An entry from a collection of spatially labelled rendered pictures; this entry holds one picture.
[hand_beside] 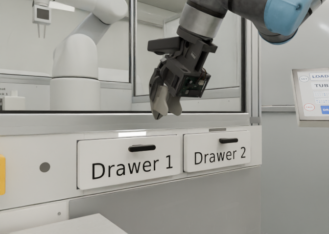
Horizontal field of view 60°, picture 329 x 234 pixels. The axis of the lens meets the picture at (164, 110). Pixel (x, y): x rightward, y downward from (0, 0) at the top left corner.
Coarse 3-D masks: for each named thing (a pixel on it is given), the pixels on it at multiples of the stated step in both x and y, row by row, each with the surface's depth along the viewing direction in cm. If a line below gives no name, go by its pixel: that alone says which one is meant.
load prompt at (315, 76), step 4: (316, 72) 130; (320, 72) 130; (324, 72) 129; (328, 72) 129; (312, 76) 129; (316, 76) 129; (320, 76) 128; (324, 76) 128; (328, 76) 127; (312, 80) 128; (316, 80) 127
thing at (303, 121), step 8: (296, 72) 133; (296, 80) 130; (296, 88) 127; (296, 96) 124; (296, 104) 122; (296, 112) 122; (304, 120) 115; (312, 120) 115; (320, 120) 114; (328, 120) 113
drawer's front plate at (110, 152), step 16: (80, 144) 64; (96, 144) 66; (112, 144) 68; (128, 144) 71; (144, 144) 74; (160, 144) 77; (176, 144) 80; (80, 160) 64; (96, 160) 66; (112, 160) 68; (128, 160) 71; (144, 160) 74; (160, 160) 77; (176, 160) 80; (80, 176) 64; (96, 176) 66; (112, 176) 68; (128, 176) 71; (144, 176) 74; (160, 176) 77
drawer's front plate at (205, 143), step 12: (228, 132) 93; (240, 132) 96; (192, 144) 84; (204, 144) 86; (216, 144) 89; (228, 144) 93; (240, 144) 96; (192, 156) 83; (204, 156) 86; (216, 156) 89; (228, 156) 93; (240, 156) 96; (192, 168) 83; (204, 168) 86
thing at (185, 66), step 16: (176, 32) 54; (192, 48) 52; (208, 48) 51; (160, 64) 58; (176, 64) 54; (192, 64) 52; (176, 80) 55; (192, 80) 54; (208, 80) 56; (192, 96) 57
